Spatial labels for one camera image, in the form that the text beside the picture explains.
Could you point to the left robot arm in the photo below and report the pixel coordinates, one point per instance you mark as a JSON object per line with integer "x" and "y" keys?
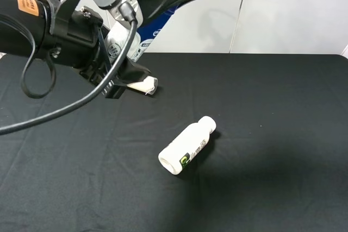
{"x": 18, "y": 19}

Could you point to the black tablecloth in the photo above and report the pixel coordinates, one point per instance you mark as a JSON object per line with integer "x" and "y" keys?
{"x": 277, "y": 160}

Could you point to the white bottle green label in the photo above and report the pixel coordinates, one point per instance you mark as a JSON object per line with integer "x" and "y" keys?
{"x": 181, "y": 151}

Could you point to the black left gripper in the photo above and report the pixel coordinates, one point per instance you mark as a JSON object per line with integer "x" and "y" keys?
{"x": 73, "y": 38}

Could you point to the plain white cylinder bottle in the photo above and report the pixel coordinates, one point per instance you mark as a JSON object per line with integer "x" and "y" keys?
{"x": 148, "y": 86}

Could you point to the blue capped yogurt bottle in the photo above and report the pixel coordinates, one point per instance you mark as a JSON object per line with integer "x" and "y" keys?
{"x": 145, "y": 35}

